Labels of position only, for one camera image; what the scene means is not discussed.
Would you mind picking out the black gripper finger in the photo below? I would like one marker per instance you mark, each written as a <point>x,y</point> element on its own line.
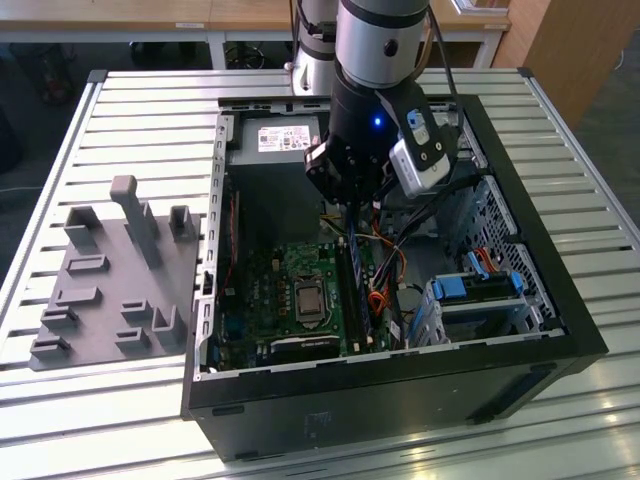
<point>380,182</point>
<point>325,170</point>

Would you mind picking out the blue RAM stick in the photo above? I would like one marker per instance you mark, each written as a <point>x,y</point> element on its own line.
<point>357,265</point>

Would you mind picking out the dark installed RAM stick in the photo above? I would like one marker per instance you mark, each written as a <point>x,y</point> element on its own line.
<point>368,320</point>

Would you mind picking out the grey power supply unit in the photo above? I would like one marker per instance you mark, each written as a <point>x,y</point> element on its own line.
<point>275,190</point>

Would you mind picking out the metal optical drive bay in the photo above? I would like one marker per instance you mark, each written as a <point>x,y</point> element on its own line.
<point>467,145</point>

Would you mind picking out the round grey speaker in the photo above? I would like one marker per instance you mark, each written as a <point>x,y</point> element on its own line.
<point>411,297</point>

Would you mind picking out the hard disk in blue carrier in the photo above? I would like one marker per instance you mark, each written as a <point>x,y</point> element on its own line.
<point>450,289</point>

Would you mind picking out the green motherboard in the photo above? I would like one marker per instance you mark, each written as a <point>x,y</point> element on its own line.
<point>260,280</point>

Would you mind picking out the CPU socket with CPU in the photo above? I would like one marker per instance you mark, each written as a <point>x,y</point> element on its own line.
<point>310,300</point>

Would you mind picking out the clear plastic box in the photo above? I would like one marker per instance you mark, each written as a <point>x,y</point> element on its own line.
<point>480,6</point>

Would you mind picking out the black table corner cap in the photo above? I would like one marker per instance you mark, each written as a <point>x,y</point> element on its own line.
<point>525,72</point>
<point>96,76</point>

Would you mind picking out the metal disk bay cage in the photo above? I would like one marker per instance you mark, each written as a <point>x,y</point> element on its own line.
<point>500,315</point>

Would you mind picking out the black PC case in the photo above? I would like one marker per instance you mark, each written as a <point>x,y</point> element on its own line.
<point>350,405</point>

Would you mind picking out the wooden cabinet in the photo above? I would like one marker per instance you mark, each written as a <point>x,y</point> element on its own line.
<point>575,50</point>

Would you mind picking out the grey parts rack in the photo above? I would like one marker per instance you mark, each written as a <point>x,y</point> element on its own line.
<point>115,300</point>

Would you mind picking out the dark equipment under desk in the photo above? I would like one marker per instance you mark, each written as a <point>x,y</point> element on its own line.
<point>52,75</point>

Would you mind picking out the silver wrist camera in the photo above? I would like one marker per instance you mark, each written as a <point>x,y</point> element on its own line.
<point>420,170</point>

